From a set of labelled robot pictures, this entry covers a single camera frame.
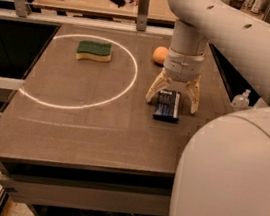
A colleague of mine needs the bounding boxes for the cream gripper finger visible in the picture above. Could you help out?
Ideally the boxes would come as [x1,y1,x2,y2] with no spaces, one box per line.
[146,69,172,103]
[186,76,201,114]

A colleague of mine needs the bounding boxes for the grey table drawer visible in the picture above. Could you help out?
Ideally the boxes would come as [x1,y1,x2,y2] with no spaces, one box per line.
[0,176,170,216]

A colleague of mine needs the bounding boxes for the middle metal bracket post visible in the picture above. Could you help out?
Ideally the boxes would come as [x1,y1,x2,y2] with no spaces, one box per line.
[136,0,150,31]

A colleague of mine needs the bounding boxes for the clear plastic bottle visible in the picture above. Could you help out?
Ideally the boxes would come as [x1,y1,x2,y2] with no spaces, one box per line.
[252,98,268,109]
[231,89,251,111]

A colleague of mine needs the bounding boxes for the orange round fruit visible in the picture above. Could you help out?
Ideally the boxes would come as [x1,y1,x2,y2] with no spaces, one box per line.
[152,46,169,64]

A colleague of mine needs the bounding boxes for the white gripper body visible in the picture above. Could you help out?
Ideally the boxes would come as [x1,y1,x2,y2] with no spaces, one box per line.
[163,49,204,83]

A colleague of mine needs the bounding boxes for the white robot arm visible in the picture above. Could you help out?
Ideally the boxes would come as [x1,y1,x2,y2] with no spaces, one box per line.
[148,0,270,216]

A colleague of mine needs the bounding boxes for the black mesh cup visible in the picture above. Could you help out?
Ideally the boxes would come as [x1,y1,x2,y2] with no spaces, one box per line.
[229,0,244,9]

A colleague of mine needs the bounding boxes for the green and yellow sponge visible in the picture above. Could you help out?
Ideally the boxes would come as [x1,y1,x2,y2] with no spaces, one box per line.
[76,40,112,62]

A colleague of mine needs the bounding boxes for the blue rxbar blueberry bar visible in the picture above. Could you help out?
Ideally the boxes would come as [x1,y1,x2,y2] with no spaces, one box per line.
[153,89,181,123]

